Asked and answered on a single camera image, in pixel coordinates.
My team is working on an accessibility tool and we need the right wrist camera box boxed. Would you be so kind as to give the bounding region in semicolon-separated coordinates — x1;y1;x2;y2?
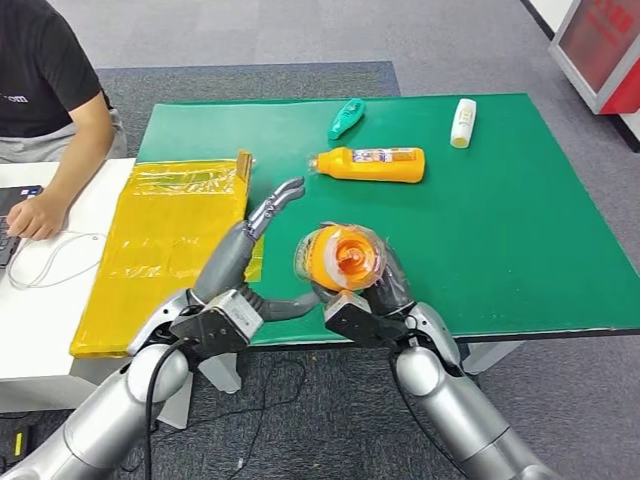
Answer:
324;290;416;351

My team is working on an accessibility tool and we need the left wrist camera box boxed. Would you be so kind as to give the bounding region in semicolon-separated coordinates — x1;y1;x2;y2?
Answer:
170;289;264;362

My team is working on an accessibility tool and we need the black adapter with yellow label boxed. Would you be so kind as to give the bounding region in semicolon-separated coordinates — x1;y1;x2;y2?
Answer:
10;427;33;475

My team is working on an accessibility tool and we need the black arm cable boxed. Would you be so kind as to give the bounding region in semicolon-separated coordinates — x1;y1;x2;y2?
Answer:
143;337;191;480
389;351;471;480

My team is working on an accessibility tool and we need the yellow plastic sheet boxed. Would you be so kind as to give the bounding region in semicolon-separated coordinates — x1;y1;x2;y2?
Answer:
69;157;265;360

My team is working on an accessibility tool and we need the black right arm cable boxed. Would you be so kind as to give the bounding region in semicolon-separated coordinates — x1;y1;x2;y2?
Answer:
389;351;471;480

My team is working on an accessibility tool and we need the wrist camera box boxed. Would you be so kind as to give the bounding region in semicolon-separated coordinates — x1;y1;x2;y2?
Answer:
324;290;416;351
170;289;264;362

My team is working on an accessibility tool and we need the red and white cabinet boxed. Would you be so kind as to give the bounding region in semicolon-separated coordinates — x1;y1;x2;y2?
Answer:
549;0;640;118

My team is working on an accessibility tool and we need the black laptop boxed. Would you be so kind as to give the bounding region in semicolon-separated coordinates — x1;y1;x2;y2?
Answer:
0;186;45;270

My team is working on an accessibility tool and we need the white table leg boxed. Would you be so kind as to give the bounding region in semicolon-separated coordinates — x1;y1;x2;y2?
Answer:
462;341;524;377
199;352;242;397

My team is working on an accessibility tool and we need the white table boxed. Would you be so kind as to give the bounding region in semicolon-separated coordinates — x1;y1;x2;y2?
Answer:
0;158;241;431

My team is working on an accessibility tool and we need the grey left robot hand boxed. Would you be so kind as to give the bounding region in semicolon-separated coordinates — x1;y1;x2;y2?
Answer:
191;176;322;324

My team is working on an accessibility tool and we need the black floor cable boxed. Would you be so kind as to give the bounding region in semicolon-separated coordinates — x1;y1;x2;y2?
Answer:
189;359;307;475

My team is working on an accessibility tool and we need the white plastic bottle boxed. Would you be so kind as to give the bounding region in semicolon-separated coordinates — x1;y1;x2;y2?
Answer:
450;97;478;150

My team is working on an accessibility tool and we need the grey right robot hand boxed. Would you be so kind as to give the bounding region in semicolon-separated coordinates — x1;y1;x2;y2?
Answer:
309;228;416;318

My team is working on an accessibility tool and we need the white cable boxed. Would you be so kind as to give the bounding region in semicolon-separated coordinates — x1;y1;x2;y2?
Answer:
7;231;109;291

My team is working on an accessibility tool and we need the brown cardboard strip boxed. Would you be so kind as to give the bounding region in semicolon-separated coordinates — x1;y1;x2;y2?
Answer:
235;150;254;200

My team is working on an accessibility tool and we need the person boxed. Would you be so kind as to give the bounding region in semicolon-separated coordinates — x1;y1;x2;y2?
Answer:
0;0;128;166

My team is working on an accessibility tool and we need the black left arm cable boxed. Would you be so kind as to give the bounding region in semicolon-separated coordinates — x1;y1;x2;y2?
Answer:
143;337;191;480

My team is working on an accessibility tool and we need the teal plastic bottle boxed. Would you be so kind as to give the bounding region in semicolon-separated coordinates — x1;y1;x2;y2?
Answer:
327;97;367;142

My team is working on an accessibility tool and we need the person's hand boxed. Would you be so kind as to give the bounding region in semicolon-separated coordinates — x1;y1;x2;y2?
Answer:
5;193;69;241

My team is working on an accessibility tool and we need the orange bottle with clear cap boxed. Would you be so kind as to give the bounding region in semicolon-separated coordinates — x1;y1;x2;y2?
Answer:
307;146;426;185
294;223;386;294

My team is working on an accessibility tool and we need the green table mat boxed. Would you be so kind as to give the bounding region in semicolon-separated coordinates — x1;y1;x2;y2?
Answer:
136;93;640;350

